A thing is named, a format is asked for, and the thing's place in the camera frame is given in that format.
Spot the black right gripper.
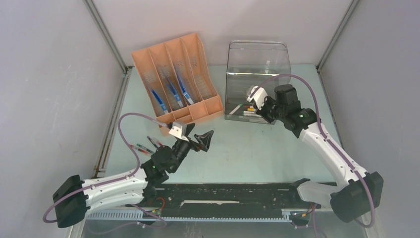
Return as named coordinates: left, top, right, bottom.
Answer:
left=253, top=95, right=285, bottom=124

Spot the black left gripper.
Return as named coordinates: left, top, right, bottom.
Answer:
left=170, top=123, right=212, bottom=173

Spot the white marker green cap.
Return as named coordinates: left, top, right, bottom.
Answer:
left=228, top=104, right=244, bottom=116

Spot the blue folder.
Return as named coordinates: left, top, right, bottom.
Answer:
left=165, top=77, right=184, bottom=108
left=175, top=67, right=194, bottom=105
left=148, top=88, right=169, bottom=114

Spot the grey transparent drawer unit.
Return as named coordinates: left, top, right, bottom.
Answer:
left=224, top=40, right=291, bottom=124

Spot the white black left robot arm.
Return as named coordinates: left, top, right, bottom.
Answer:
left=53, top=122, right=214, bottom=228

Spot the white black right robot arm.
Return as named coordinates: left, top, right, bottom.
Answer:
left=248, top=84, right=384, bottom=223

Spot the orange plastic desk organizer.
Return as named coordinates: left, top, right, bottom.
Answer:
left=131, top=33, right=224, bottom=123

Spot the dark blue pen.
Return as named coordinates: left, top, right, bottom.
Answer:
left=147, top=136, right=158, bottom=149

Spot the red pen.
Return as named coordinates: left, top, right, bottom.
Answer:
left=130, top=145, right=149, bottom=155

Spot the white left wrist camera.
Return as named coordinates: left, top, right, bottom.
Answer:
left=168, top=121, right=189, bottom=141

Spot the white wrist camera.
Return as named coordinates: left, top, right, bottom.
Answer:
left=246, top=86, right=267, bottom=110
left=168, top=121, right=189, bottom=141

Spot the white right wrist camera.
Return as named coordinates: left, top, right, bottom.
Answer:
left=246, top=86, right=267, bottom=110

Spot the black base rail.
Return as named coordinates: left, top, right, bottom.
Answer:
left=124, top=182, right=332, bottom=222

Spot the aluminium frame post left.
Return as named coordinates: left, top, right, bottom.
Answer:
left=82, top=0, right=128, bottom=74

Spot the aluminium frame post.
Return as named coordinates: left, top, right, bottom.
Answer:
left=82, top=0, right=128, bottom=74
left=316, top=0, right=362, bottom=73

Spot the aluminium frame post right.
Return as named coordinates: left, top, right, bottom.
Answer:
left=316, top=0, right=362, bottom=73

